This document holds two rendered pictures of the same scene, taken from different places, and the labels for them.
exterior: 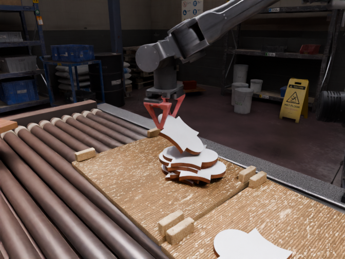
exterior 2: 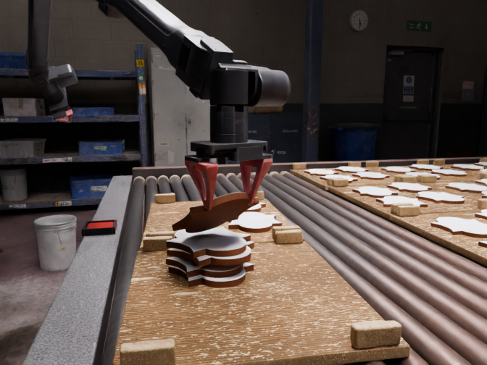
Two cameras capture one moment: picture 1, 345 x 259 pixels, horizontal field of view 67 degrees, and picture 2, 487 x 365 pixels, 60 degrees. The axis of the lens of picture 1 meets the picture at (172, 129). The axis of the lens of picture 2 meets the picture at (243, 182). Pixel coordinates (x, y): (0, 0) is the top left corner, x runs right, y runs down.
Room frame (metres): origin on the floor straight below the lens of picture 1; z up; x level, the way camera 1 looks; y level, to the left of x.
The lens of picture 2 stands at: (1.18, 0.38, 1.22)
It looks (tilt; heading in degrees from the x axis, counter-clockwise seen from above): 10 degrees down; 213
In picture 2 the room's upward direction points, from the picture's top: straight up
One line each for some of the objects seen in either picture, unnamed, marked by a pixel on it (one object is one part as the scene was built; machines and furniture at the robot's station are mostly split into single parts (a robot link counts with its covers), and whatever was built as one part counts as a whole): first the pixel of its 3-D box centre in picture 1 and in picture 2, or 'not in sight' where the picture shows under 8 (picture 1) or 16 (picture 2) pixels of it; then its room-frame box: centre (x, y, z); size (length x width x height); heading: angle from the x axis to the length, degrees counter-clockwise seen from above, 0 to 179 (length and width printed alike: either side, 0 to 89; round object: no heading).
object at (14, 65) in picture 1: (18, 63); not in sight; (4.32, 2.52, 0.76); 0.50 x 0.36 x 0.24; 145
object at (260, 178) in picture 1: (257, 179); (160, 238); (0.56, -0.22, 0.95); 0.06 x 0.02 x 0.03; 131
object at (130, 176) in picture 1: (160, 170); (240, 290); (0.64, 0.03, 0.93); 0.41 x 0.35 x 0.02; 42
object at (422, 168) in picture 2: not in sight; (423, 171); (-0.76, 0.06, 0.94); 0.41 x 0.35 x 0.04; 45
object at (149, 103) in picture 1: (161, 109); (242, 174); (0.63, 0.03, 1.11); 0.07 x 0.07 x 0.09; 67
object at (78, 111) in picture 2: not in sight; (90, 111); (-2.13, -3.87, 1.14); 0.50 x 0.38 x 0.11; 148
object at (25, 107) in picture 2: not in sight; (25, 107); (-1.63, -4.38, 1.20); 0.36 x 0.28 x 0.22; 127
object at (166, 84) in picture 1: (165, 79); (229, 129); (0.65, 0.02, 1.18); 0.10 x 0.07 x 0.07; 157
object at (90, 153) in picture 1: (85, 154); (375, 334); (0.70, 0.26, 0.95); 0.06 x 0.02 x 0.03; 132
